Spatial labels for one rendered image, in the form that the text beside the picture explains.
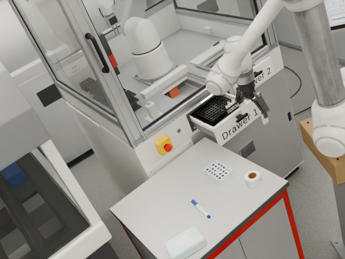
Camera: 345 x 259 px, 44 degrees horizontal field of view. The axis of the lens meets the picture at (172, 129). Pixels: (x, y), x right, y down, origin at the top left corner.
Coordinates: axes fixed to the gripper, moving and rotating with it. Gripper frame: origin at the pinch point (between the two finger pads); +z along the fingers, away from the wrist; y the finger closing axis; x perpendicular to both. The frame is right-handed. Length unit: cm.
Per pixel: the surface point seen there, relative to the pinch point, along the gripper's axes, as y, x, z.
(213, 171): 0.8, 30.1, 11.5
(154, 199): 15, 57, 15
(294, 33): 146, -176, 74
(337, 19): 11, -76, -9
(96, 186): 158, 56, 92
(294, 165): 31, -43, 82
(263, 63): 30.0, -36.8, -0.7
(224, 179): -6.3, 29.7, 12.7
